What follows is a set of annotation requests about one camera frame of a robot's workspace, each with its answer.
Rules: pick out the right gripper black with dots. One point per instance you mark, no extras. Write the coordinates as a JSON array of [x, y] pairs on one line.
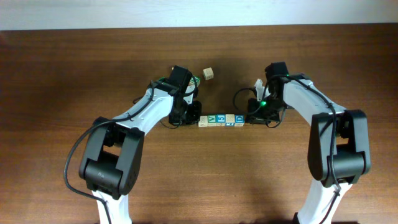
[[258, 118]]

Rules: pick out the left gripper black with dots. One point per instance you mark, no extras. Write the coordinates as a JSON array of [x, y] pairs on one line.
[[193, 117]]

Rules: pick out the wooden block number 2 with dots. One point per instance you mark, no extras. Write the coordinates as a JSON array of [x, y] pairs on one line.
[[203, 122]]

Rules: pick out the green V wooden block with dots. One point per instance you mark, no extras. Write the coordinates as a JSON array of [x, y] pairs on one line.
[[211, 119]]

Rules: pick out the blue D wooden block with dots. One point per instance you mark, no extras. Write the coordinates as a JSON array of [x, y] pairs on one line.
[[239, 120]]

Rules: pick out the blue 5 wooden block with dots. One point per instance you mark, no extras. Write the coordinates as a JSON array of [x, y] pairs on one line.
[[221, 120]]

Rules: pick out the wooden block blue side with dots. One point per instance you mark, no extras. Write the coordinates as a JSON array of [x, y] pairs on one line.
[[230, 120]]

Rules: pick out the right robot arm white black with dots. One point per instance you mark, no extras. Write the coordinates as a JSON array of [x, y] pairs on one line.
[[338, 150]]

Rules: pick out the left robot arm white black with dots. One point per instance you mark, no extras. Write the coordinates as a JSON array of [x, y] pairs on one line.
[[112, 158]]

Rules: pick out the green N wooden block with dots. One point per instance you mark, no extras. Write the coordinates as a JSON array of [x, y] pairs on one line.
[[195, 81]]

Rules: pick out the plain wooden block top middle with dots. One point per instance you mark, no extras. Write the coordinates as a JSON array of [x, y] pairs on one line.
[[208, 73]]

